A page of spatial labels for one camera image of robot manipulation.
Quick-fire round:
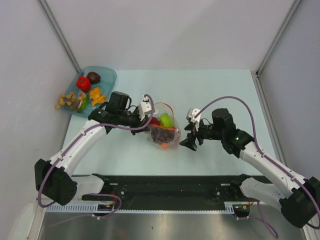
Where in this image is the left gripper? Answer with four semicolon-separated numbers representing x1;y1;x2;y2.
117;106;150;135

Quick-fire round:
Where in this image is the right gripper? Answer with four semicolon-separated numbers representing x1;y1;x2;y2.
179;118;224;151

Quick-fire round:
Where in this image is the dark red plum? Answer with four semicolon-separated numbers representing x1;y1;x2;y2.
149;117;161;126

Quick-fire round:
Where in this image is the purple grape bunch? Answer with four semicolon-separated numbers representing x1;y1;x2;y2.
150;126;176;145

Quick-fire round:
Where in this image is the clear zip top bag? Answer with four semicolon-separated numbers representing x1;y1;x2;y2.
147;102;181;150

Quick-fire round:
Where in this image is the green apple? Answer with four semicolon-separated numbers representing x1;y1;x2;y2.
159;113;174;128

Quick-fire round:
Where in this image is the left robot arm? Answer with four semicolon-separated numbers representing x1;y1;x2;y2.
34;91;155;208

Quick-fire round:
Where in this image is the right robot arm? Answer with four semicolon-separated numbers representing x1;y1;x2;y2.
179;108;320;228

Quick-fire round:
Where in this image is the orange yellow fruit cluster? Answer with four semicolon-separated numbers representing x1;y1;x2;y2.
89;86;107;106

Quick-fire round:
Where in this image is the green pear slice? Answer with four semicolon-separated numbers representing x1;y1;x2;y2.
76;91;90;113

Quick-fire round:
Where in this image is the teal plastic basket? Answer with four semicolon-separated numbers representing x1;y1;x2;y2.
61;66;117;118

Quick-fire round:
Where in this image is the dark maroon fruit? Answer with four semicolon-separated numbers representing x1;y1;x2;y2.
86;71;101;85

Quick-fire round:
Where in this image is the red bell pepper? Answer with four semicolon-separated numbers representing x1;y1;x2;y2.
76;76;91;93

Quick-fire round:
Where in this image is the yellow grape bunch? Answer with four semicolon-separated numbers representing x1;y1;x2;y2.
54;92;78;110

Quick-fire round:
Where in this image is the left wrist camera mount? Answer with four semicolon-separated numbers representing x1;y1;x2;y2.
138;97;152;122

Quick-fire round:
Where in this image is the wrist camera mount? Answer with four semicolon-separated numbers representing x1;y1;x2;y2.
186;108;201;131
138;97;152;122

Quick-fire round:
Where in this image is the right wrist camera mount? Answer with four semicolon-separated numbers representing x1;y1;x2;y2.
186;108;201;131

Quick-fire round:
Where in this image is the aluminium rail frame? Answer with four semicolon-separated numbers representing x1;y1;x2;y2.
35;182;311;204

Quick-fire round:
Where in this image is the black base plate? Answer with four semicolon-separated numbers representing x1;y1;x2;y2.
51;174;293;211

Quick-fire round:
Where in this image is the white cable duct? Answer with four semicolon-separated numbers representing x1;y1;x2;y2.
46;203;235;214

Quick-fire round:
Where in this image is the left corner aluminium post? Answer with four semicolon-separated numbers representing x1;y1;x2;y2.
37;0;81;73

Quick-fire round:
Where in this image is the corner aluminium post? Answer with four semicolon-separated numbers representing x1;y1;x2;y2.
37;0;81;73
254;0;304;77

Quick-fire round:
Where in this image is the right corner aluminium post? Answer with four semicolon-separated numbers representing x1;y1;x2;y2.
254;0;304;77

